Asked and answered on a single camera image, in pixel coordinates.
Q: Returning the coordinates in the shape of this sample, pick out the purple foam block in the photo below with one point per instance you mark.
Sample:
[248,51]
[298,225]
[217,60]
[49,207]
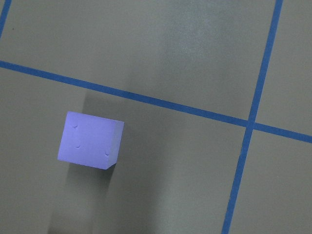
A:
[90,140]

